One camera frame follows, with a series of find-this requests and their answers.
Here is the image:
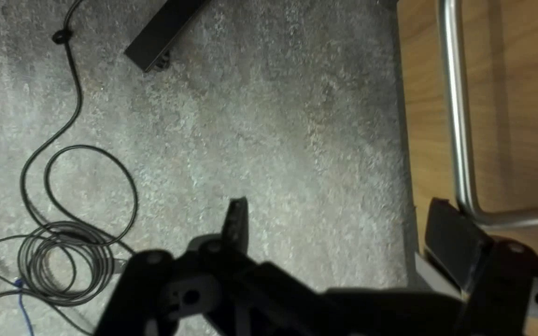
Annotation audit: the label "coiled black cable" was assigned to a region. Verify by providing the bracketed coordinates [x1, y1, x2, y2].
[17, 0, 142, 310]

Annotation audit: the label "silver metal drawer handle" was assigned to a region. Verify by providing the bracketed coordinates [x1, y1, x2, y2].
[436, 0, 538, 233]

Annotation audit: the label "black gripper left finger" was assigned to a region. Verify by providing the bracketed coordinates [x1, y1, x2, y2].
[221, 196, 251, 254]

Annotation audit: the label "blue cable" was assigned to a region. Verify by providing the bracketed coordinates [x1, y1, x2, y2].
[12, 278, 38, 336]

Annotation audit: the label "black rectangular bar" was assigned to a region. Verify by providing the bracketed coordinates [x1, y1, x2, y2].
[124, 0, 211, 74]

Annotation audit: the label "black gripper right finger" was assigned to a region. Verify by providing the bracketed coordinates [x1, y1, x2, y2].
[423, 196, 495, 295]

